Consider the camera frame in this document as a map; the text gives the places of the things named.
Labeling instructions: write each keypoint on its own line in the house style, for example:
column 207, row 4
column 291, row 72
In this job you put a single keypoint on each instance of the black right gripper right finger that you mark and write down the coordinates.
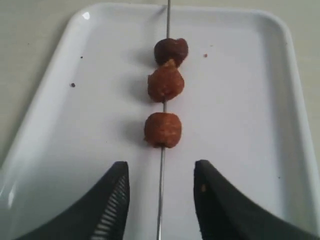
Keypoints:
column 225, row 213

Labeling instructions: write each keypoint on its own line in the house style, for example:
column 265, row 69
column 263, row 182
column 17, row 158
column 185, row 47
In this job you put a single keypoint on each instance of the metal skewer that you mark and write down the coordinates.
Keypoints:
column 163, row 149

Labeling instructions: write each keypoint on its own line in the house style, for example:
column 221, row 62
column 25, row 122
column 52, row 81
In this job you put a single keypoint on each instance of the white plastic tray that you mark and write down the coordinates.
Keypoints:
column 242, row 109

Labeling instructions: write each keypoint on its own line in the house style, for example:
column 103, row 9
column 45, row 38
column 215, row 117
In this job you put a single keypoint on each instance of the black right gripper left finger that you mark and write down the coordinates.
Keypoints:
column 101, row 214

